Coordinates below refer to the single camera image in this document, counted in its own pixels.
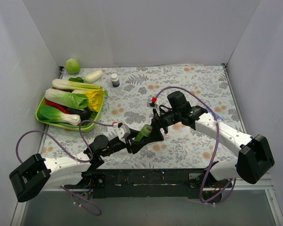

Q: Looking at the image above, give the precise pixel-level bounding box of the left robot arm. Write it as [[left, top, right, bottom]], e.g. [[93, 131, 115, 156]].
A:
[[9, 135, 162, 202]]

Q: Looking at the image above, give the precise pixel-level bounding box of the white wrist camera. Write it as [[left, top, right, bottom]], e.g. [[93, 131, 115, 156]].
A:
[[147, 97, 160, 115], [117, 123, 131, 143]]

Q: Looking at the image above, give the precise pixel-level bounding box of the purple cable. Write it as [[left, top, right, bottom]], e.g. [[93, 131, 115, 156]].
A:
[[16, 120, 121, 217], [154, 86, 236, 204]]

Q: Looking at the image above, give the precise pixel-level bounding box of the red chili pepper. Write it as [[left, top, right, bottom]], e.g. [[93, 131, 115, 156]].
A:
[[45, 99, 69, 114]]

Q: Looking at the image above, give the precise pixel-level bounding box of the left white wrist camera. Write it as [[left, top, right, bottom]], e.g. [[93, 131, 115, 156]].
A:
[[117, 123, 131, 143]]

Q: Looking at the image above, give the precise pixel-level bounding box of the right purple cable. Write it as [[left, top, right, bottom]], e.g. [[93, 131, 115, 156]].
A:
[[154, 86, 236, 204]]

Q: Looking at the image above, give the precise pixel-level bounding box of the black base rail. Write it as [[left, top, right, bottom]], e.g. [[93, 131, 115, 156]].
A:
[[64, 168, 204, 199]]

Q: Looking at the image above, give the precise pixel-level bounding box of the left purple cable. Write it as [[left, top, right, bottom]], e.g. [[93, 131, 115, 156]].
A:
[[16, 120, 121, 217]]

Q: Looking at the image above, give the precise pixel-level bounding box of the napa cabbage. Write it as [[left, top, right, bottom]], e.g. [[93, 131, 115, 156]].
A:
[[45, 89, 89, 111]]

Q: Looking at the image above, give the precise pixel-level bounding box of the white radish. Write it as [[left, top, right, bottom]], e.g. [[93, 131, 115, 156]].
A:
[[84, 70, 103, 83]]

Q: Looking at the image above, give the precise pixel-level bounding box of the green bok choy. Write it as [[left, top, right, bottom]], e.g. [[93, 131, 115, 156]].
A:
[[37, 105, 81, 126]]

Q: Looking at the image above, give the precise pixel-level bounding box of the green cabbage ball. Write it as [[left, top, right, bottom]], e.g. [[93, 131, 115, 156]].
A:
[[65, 58, 80, 74]]

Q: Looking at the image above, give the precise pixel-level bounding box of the floral table mat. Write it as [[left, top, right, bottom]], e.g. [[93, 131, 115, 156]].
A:
[[41, 65, 243, 169]]

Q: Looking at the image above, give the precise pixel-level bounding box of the green vegetable tray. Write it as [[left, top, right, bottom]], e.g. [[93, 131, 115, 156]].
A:
[[35, 87, 108, 132]]

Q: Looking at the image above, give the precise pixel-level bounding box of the green pill bottle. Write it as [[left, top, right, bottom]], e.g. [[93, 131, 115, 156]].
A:
[[134, 124, 152, 142]]

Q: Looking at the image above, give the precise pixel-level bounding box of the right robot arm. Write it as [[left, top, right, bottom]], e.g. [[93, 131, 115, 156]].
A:
[[147, 91, 275, 187]]

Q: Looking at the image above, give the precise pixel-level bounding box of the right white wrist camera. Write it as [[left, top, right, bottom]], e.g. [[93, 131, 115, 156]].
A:
[[147, 97, 160, 115]]

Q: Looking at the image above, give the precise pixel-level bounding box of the yellow leafy vegetable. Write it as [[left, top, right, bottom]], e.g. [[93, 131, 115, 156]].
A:
[[85, 89, 104, 112]]

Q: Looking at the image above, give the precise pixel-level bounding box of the white cap pill bottle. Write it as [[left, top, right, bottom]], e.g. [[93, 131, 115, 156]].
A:
[[111, 73, 120, 87]]

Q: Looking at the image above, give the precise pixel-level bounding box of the purple eggplant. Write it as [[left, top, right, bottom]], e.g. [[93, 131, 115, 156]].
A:
[[66, 107, 92, 121]]

